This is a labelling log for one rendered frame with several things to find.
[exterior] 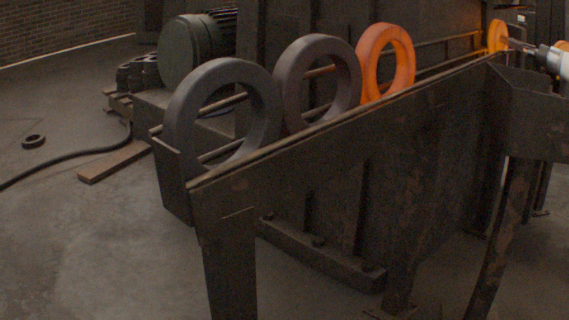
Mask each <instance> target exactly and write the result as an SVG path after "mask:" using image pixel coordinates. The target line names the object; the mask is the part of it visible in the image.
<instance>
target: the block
mask: <svg viewBox="0 0 569 320"><path fill-rule="evenodd" d="M505 25H506V27H507V33H508V36H509V38H511V39H512V38H513V39H515V40H518V41H521V42H523V43H526V29H525V28H524V27H520V26H517V25H513V24H509V23H505ZM515 52H516V63H515V68H518V69H523V70H524V69H525V54H524V53H522V52H520V51H518V50H515Z"/></svg>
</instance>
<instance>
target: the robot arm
mask: <svg viewBox="0 0 569 320"><path fill-rule="evenodd" d="M499 42H500V43H502V44H505V45H506V46H508V47H511V48H513V49H515V50H518V51H520V52H522V53H524V54H525V55H528V56H529V57H532V58H533V57H537V64H538V65H539V66H542V67H544V68H547V71H549V72H552V73H553V74H556V75H557V76H559V77H562V78H563V79H564V80H565V81H567V82H568V83H569V52H566V51H563V50H560V49H558V48H555V47H553V46H551V47H548V46H546V45H543V44H540V46H539V49H537V48H536V46H534V45H530V44H527V43H523V42H521V41H518V40H515V39H513V38H512V39H511V38H509V36H505V35H502V34H501V35H500V39H499Z"/></svg>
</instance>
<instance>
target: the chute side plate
mask: <svg viewBox="0 0 569 320"><path fill-rule="evenodd" d="M507 54H508V59H507ZM486 62H491V63H497V64H501V65H506V66H509V67H514V68H515V63H516V52H511V53H501V54H498V55H495V56H494V57H491V58H489V59H486V60H484V61H482V62H480V63H477V64H475V65H472V66H470V67H468V68H466V69H463V70H461V71H459V72H456V73H454V74H452V75H450V76H447V77H445V78H442V79H440V80H438V81H436V82H433V83H431V84H428V85H427V86H424V87H422V88H419V89H417V90H415V91H413V92H411V93H408V94H406V95H403V96H401V97H399V98H397V99H395V100H392V101H390V102H387V103H385V104H383V105H380V106H378V107H376V108H374V109H372V110H369V111H367V112H364V113H362V114H360V115H358V116H356V117H353V118H351V119H348V120H346V121H344V122H342V123H340V124H337V125H335V126H333V127H331V128H328V129H327V130H324V131H322V132H320V133H317V134H315V135H313V136H311V137H308V138H306V139H304V140H301V141H299V142H297V143H295V144H293V145H291V146H288V147H286V148H284V149H281V150H279V151H277V152H275V153H273V154H271V155H268V156H266V157H264V158H262V159H259V160H258V161H255V162H253V163H251V164H248V165H246V166H244V167H242V168H240V169H238V170H236V171H233V172H231V173H229V174H227V175H224V176H222V177H220V178H218V179H216V180H214V181H212V182H210V183H207V184H205V185H203V186H201V187H198V188H196V189H194V190H192V191H190V192H188V195H189V201H190V205H191V211H192V217H193V221H194V227H195V231H196V236H197V241H198V245H199V246H200V247H203V246H205V245H207V244H209V243H211V242H213V241H216V240H217V239H220V238H221V237H222V236H221V227H220V219H221V218H223V217H226V216H228V215H231V214H233V213H236V212H239V211H241V210H244V209H247V208H249V207H252V206H254V208H255V220H257V219H259V218H261V217H263V216H265V215H267V214H268V213H270V212H272V211H274V210H276V209H278V208H280V207H282V206H284V205H286V204H288V203H290V202H291V201H293V200H295V199H297V198H299V197H300V196H303V195H304V194H306V193H308V192H310V191H312V190H314V189H315V188H317V187H319V186H321V185H323V184H324V183H326V182H328V181H330V180H332V179H333V178H335V177H337V176H339V175H341V174H342V173H344V172H346V171H347V170H349V169H351V168H353V167H355V166H357V165H358V164H360V163H362V162H363V161H365V160H367V159H369V158H370V157H372V156H374V155H375V154H377V153H379V152H380V151H382V150H384V149H386V148H388V147H389V146H391V145H392V144H394V143H396V142H398V141H399V140H401V139H402V138H404V137H406V136H408V135H409V134H411V133H413V132H414V131H416V130H418V129H419V128H421V127H423V126H424V125H426V124H427V123H429V122H431V121H432V117H433V108H434V107H436V106H439V105H442V104H445V111H444V113H445V112H447V111H449V110H450V109H452V108H454V107H455V106H457V105H458V104H460V103H462V102H463V101H465V100H467V99H468V98H470V97H472V96H473V95H475V94H477V93H478V92H480V91H481V90H483V89H484V88H485V69H486Z"/></svg>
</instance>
